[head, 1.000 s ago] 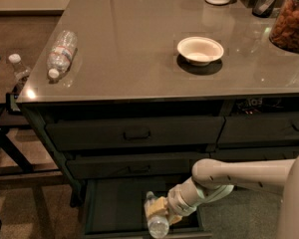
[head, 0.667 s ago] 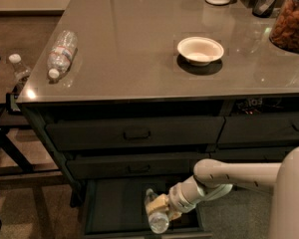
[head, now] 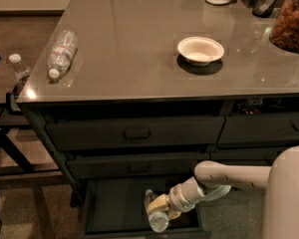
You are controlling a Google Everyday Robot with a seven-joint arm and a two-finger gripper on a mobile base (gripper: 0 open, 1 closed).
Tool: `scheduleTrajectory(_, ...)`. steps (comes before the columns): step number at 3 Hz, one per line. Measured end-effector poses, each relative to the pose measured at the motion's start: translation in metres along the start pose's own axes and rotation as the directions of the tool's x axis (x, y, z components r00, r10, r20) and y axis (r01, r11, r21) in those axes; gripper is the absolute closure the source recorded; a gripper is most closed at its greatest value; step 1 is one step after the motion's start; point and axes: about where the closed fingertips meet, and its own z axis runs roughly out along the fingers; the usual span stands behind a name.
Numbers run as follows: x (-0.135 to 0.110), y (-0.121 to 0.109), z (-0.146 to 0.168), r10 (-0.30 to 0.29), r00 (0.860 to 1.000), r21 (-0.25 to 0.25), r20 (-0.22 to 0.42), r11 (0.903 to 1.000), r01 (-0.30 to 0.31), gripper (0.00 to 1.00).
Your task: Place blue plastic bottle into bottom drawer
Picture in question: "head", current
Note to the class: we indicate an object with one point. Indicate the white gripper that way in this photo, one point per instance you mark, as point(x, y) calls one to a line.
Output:
point(176, 197)

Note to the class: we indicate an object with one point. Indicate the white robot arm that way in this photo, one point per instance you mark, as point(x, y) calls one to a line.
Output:
point(212, 180)

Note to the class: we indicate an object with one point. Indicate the open bottom left drawer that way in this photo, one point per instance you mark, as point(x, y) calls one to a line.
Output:
point(114, 209)

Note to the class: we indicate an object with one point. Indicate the middle left drawer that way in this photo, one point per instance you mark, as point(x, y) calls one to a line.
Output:
point(147, 164)

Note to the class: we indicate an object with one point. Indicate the middle right drawer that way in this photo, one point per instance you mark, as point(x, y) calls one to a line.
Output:
point(247, 156)

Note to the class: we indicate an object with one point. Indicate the top left drawer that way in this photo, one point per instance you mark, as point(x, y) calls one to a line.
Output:
point(115, 133)

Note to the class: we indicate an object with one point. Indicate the top right drawer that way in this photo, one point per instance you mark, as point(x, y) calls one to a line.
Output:
point(260, 128)

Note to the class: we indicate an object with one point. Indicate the clear crumpled water bottle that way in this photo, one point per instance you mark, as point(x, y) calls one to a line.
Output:
point(62, 54)

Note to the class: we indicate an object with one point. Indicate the small bottle on side table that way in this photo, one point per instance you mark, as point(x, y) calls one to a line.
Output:
point(20, 69)

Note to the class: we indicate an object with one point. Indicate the white paper bowl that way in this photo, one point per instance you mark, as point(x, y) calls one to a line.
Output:
point(200, 50)

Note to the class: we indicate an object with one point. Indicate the dark side table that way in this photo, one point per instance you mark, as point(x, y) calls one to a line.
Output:
point(11, 117)

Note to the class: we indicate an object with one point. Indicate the glass jar of snacks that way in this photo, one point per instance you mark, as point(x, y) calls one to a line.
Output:
point(285, 31)

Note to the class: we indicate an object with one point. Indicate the dark cabinet frame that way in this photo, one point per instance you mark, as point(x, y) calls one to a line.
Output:
point(44, 110)

